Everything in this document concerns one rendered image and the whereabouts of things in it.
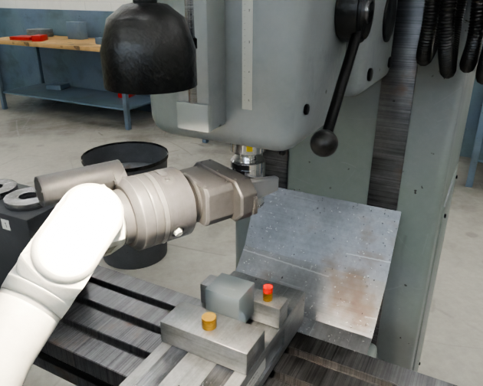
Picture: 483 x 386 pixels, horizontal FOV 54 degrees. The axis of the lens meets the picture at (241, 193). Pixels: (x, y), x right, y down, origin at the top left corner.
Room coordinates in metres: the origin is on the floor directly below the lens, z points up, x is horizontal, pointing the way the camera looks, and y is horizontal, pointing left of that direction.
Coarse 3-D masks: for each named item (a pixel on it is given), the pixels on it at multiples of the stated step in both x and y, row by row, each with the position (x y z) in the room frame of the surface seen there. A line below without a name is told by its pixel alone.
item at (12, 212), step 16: (0, 192) 0.86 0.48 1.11; (16, 192) 0.86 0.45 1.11; (32, 192) 0.86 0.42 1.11; (0, 208) 0.81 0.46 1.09; (16, 208) 0.80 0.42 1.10; (32, 208) 0.80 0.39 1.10; (48, 208) 0.81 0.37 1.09; (0, 224) 0.79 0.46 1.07; (16, 224) 0.77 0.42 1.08; (32, 224) 0.77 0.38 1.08; (0, 240) 0.80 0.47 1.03; (16, 240) 0.78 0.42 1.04; (0, 256) 0.80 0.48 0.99; (16, 256) 0.78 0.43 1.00; (0, 272) 0.81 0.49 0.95
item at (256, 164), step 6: (234, 156) 0.61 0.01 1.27; (258, 156) 0.61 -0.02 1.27; (234, 162) 0.59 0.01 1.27; (240, 162) 0.58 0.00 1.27; (246, 162) 0.58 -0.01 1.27; (252, 162) 0.58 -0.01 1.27; (258, 162) 0.59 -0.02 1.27; (264, 162) 0.60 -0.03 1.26; (240, 168) 0.58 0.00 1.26; (246, 168) 0.58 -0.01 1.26; (252, 168) 0.58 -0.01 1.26; (258, 168) 0.58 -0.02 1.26
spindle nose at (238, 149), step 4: (232, 144) 0.59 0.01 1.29; (232, 148) 0.59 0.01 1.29; (236, 148) 0.58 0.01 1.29; (240, 148) 0.58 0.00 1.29; (244, 148) 0.58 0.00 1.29; (252, 148) 0.58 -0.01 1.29; (256, 148) 0.58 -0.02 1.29; (236, 152) 0.58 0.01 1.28; (240, 152) 0.58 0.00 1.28; (244, 152) 0.58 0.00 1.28; (248, 152) 0.58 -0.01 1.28; (252, 152) 0.58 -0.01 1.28; (256, 152) 0.58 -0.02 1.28; (260, 152) 0.58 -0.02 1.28
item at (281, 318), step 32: (256, 288) 0.72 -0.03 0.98; (288, 288) 0.72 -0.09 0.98; (256, 320) 0.62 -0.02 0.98; (288, 320) 0.64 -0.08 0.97; (160, 352) 0.55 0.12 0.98; (128, 384) 0.49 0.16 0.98; (160, 384) 0.49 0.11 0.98; (192, 384) 0.49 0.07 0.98; (224, 384) 0.49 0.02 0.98; (256, 384) 0.54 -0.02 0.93
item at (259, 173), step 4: (232, 168) 0.59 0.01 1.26; (264, 168) 0.60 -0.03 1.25; (240, 172) 0.58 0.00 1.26; (244, 172) 0.58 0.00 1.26; (248, 172) 0.58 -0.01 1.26; (252, 172) 0.58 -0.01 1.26; (256, 172) 0.58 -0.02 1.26; (260, 172) 0.59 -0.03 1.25; (264, 172) 0.60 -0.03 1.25; (248, 176) 0.58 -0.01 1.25; (252, 176) 0.58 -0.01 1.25; (256, 176) 0.58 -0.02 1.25; (260, 176) 0.59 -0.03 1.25; (260, 200) 0.59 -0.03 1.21; (260, 204) 0.59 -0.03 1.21
